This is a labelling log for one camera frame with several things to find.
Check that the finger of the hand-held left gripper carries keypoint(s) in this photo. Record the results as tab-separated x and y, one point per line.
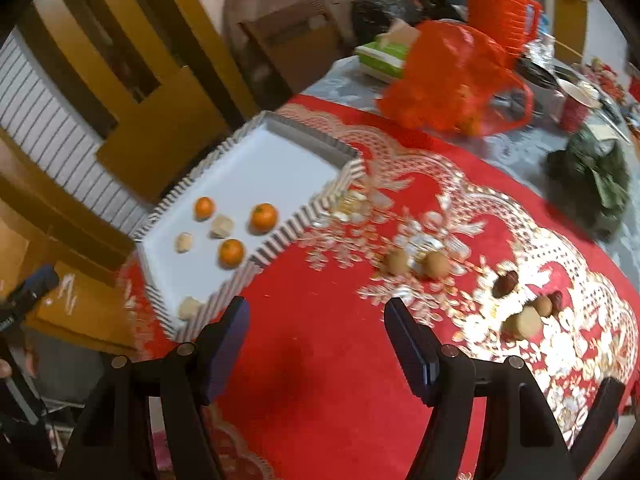
37	282

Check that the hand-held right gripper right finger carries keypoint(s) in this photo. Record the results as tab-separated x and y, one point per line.
412	350

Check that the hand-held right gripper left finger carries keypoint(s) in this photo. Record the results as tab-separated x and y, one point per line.
227	350

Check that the pale beige fruit piece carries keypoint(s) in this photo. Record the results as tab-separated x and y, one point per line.
189	308
183	242
221	225

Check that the mandarin orange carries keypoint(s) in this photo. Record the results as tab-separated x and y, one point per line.
204	208
263	217
231	252

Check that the striped rim white tray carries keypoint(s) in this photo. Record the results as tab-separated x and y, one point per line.
280	160

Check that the red embroidered floral tablecloth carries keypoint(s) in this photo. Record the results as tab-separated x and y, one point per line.
325	385

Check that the large pale beige fruit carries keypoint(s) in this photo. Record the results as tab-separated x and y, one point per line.
522	322

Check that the dark red date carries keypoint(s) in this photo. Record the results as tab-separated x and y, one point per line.
506	282
557	302

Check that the small round brown fruit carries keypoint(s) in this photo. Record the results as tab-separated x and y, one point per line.
542	305

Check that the dark leafy greens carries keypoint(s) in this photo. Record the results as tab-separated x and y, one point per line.
595	180

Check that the red plastic bag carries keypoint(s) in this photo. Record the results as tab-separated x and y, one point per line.
450	75

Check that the red paper cup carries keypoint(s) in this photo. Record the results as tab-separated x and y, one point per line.
575	110

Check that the green and white packet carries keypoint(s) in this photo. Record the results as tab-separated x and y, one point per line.
382	57

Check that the brown wooden chair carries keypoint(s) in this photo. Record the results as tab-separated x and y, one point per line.
295	45

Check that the dark plastic bag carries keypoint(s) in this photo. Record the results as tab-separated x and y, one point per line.
385	10

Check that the stack of orange plastic stools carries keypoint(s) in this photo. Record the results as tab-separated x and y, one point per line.
500	0

